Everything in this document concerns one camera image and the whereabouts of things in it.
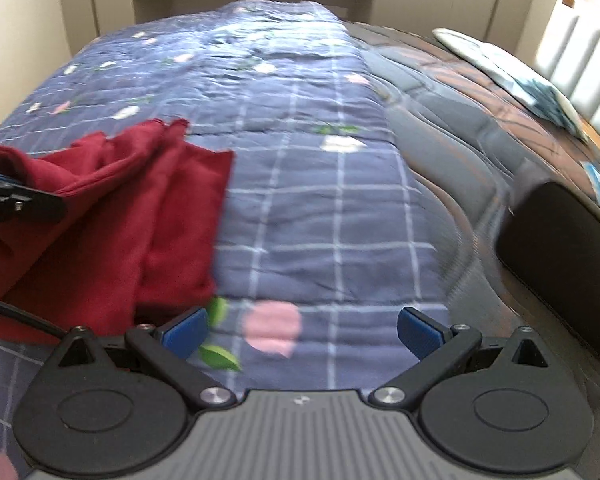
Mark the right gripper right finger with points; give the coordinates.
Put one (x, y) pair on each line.
(421, 334)

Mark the beige padded headboard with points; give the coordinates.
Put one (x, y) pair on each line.
(569, 56)

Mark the blue plaid floral quilt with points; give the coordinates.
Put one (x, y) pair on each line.
(323, 236)

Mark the white floral pillow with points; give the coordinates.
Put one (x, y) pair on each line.
(537, 94)

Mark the dark storage box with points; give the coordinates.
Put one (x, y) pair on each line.
(550, 240)

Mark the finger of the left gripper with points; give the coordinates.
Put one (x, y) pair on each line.
(18, 201)

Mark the red knit sweater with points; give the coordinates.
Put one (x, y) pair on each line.
(137, 239)

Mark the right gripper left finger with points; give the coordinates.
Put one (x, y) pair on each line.
(184, 334)

